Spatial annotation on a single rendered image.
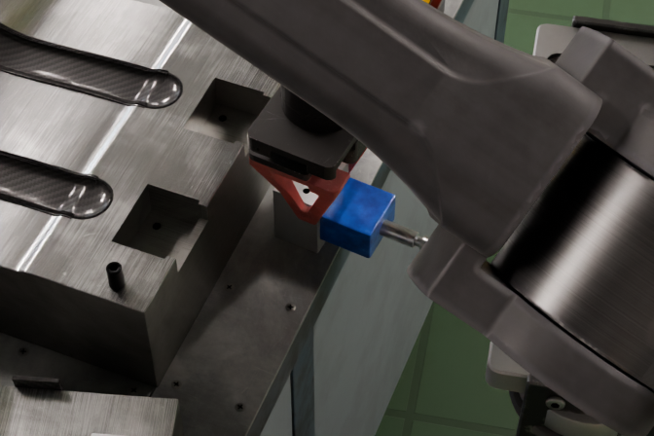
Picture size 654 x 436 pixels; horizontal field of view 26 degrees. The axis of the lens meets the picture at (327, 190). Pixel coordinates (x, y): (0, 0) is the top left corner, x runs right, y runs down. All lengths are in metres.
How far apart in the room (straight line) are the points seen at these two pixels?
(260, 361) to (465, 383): 0.96
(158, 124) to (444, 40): 0.58
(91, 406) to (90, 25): 0.32
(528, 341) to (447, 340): 1.50
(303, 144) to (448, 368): 1.05
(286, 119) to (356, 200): 0.11
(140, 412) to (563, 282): 0.49
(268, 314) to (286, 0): 0.59
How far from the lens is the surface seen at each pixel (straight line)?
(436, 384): 1.92
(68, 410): 0.91
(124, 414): 0.90
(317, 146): 0.92
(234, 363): 0.98
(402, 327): 1.73
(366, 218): 1.00
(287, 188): 0.97
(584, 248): 0.46
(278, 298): 1.01
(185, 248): 0.95
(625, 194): 0.46
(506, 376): 0.70
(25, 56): 1.08
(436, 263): 0.46
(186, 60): 1.04
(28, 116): 1.03
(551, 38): 0.85
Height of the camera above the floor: 1.62
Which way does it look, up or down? 50 degrees down
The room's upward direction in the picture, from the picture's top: straight up
